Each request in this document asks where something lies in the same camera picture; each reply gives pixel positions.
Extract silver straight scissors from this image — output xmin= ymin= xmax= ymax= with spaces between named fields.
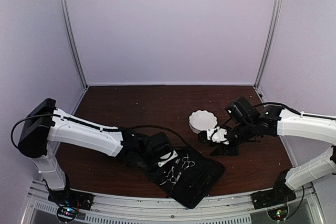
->
xmin=160 ymin=166 xmax=182 ymax=188

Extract silver thinning scissors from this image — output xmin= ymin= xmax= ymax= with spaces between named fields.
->
xmin=182 ymin=155 xmax=195 ymax=170

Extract black zip tool case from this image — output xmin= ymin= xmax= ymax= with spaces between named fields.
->
xmin=149 ymin=147 xmax=226 ymax=209

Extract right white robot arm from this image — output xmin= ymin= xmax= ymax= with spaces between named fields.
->
xmin=198 ymin=104 xmax=335 ymax=204

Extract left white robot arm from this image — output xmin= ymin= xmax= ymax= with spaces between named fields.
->
xmin=12 ymin=98 xmax=177 ymax=205

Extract white scalloped bowl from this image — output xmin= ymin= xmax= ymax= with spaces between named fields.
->
xmin=188 ymin=110 xmax=217 ymax=134

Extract right round controller board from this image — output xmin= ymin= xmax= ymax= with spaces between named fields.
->
xmin=267 ymin=206 xmax=289 ymax=222

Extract round controller board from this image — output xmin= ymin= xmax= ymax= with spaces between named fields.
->
xmin=267 ymin=206 xmax=289 ymax=222
xmin=56 ymin=206 xmax=78 ymax=222

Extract left round controller board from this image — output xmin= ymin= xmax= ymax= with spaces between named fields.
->
xmin=56 ymin=206 xmax=78 ymax=222

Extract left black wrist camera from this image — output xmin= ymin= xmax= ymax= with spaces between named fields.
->
xmin=148 ymin=132 xmax=172 ymax=157

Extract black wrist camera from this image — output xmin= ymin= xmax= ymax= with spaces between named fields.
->
xmin=148 ymin=132 xmax=172 ymax=157
xmin=225 ymin=97 xmax=259 ymax=124

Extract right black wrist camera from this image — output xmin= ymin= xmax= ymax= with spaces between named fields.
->
xmin=225 ymin=97 xmax=259 ymax=124

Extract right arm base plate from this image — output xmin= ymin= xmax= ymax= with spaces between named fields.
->
xmin=251 ymin=189 xmax=297 ymax=209

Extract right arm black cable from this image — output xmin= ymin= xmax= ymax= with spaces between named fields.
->
xmin=253 ymin=102 xmax=336 ymax=120

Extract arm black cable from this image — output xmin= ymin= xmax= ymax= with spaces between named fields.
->
xmin=10 ymin=113 xmax=192 ymax=151
xmin=253 ymin=102 xmax=336 ymax=120

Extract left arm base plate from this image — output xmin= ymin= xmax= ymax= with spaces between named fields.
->
xmin=48 ymin=189 xmax=94 ymax=210

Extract aluminium front rail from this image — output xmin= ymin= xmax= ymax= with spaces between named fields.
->
xmin=18 ymin=180 xmax=326 ymax=223

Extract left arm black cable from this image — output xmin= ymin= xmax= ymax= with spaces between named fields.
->
xmin=10 ymin=113 xmax=192 ymax=151

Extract right aluminium frame post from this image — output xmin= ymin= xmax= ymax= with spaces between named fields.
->
xmin=254 ymin=0 xmax=283 ymax=90

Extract aluminium frame post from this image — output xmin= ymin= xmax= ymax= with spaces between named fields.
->
xmin=254 ymin=0 xmax=283 ymax=90
xmin=60 ymin=0 xmax=88 ymax=90

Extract left aluminium frame post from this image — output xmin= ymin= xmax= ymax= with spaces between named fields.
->
xmin=60 ymin=0 xmax=88 ymax=90

